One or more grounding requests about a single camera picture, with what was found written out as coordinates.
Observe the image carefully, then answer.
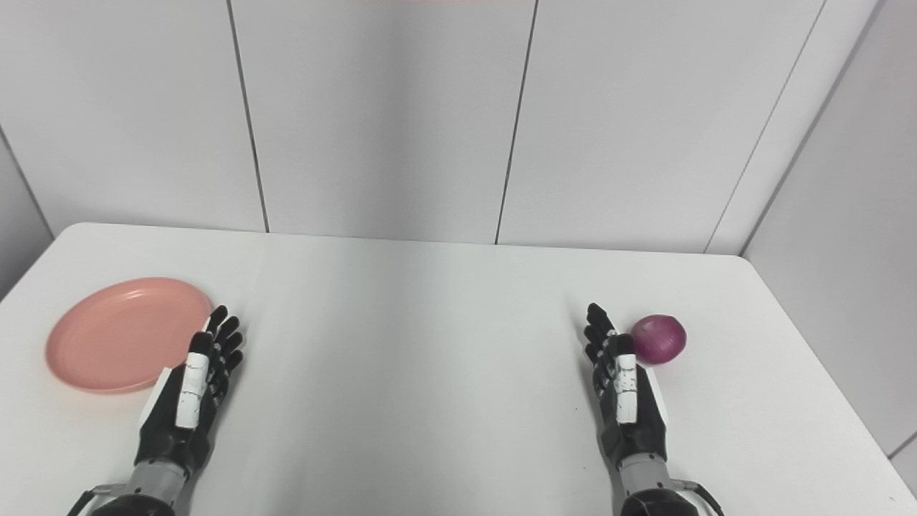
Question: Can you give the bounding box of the purple red onion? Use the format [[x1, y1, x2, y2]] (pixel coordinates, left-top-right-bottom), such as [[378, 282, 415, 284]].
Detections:
[[630, 314, 687, 366]]

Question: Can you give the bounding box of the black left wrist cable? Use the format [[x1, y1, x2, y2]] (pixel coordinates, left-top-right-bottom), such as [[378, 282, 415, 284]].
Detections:
[[68, 484, 119, 516]]

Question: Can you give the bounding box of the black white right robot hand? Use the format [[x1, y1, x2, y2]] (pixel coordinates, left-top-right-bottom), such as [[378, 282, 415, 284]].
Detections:
[[583, 302, 668, 467]]

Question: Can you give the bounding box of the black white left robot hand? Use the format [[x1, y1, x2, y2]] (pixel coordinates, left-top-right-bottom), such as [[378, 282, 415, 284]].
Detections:
[[135, 305, 245, 477]]

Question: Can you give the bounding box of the pink round plate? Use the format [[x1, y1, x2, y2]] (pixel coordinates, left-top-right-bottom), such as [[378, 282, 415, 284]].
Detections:
[[46, 277, 214, 394]]

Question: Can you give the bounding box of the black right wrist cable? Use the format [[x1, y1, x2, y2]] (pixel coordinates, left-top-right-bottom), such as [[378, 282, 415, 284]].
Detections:
[[673, 479, 724, 516]]

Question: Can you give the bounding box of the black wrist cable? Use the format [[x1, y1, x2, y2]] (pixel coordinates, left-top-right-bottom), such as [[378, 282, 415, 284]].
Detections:
[[68, 484, 119, 516], [673, 479, 724, 516]]

